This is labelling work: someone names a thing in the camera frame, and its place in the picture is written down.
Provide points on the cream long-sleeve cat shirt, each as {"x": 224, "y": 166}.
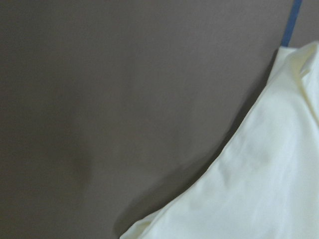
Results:
{"x": 265, "y": 182}

